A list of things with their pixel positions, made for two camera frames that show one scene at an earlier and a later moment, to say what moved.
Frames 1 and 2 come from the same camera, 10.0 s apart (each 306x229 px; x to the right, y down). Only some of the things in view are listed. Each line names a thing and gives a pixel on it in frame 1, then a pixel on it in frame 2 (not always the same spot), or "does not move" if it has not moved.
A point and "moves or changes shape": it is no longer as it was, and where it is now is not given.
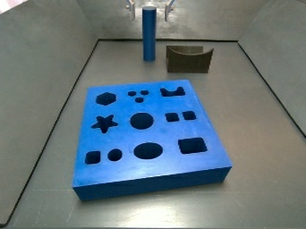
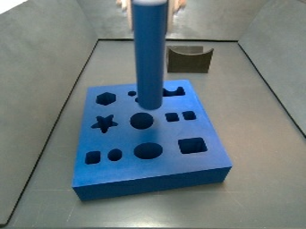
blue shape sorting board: (145, 139) does not move
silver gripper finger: (132, 2) to (126, 5)
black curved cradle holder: (188, 59) does not move
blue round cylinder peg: (150, 33) moves or changes shape
